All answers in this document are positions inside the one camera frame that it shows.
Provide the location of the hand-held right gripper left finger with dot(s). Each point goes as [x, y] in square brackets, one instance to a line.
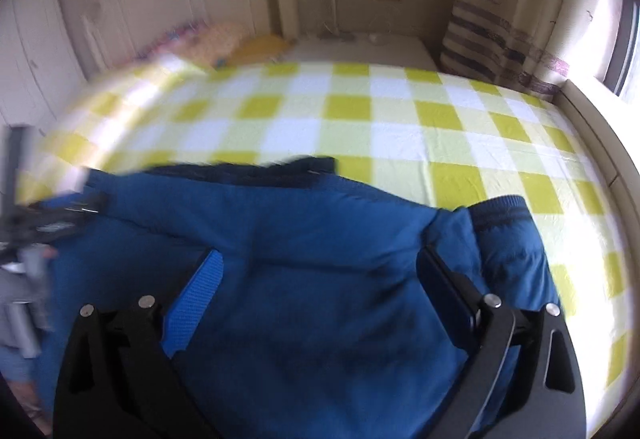
[195, 304]

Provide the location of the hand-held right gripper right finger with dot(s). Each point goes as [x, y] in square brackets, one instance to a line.
[447, 294]

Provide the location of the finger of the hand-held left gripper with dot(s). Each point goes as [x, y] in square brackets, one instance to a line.
[67, 216]

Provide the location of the blue padded jacket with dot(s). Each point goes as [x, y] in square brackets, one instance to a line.
[310, 269]

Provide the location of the yellow white checked bed sheet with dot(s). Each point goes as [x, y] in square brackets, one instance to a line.
[400, 129]

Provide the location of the cream wardrobe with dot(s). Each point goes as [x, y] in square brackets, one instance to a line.
[35, 44]

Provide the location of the floral patterned pillow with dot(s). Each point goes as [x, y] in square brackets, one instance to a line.
[165, 39]

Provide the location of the beige window ledge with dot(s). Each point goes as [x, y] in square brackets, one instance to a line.
[595, 129]

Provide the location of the peach pillow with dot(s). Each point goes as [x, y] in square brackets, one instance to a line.
[222, 41]

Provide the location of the yellow pillow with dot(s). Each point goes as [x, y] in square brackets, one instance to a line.
[260, 49]

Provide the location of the white nightstand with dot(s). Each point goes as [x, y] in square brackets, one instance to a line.
[360, 51]

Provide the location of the beige striped curtain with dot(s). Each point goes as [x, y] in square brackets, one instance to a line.
[505, 19]

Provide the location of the window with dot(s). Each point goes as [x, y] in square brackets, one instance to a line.
[622, 49]

